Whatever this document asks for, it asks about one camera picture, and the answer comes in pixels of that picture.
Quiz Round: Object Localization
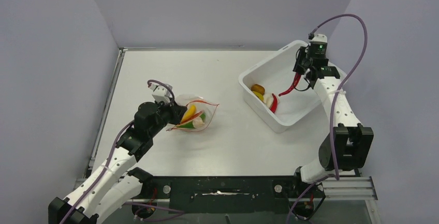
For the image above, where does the red chili pepper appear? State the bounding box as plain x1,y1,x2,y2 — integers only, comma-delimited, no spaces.
270,94,279,113
278,72,301,97

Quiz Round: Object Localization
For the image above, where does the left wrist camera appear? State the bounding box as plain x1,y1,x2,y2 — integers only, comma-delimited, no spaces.
148,80,173,104

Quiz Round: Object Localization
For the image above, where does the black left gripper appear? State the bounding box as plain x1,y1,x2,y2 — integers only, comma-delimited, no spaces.
149,97,187,138

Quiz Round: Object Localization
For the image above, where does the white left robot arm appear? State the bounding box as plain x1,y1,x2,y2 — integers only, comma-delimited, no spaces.
48,102,187,223

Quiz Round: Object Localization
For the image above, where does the clear zip top bag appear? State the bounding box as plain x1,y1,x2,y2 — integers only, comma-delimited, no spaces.
167,94,219,132

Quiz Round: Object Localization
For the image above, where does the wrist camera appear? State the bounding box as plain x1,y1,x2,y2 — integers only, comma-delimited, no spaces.
308,33,328,44
148,80,173,104

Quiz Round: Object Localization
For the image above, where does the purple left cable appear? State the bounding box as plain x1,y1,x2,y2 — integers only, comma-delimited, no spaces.
58,79,186,224

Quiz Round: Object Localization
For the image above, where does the beige ginger piece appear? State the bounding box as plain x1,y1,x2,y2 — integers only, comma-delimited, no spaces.
192,117,204,129

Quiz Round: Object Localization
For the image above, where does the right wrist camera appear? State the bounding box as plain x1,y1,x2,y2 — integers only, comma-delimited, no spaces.
308,33,328,44

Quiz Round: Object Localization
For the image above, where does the white garlic bulb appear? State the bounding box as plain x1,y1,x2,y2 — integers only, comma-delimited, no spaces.
263,94,274,109

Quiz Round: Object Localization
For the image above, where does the yellow star fruit slice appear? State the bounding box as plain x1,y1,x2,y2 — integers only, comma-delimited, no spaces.
252,91,264,102

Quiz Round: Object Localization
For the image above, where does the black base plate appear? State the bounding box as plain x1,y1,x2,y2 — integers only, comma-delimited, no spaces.
134,176,326,215

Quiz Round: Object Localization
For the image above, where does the watermelon slice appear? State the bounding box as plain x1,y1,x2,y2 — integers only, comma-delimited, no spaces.
178,111,206,129

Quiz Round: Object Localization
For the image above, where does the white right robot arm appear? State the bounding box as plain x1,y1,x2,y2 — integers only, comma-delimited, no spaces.
291,41,374,197

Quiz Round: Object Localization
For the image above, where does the yellow banana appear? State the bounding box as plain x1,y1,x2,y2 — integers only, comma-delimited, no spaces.
181,104,197,123

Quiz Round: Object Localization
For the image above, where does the white plastic tub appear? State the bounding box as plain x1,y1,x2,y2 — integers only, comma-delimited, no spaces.
238,40,348,134

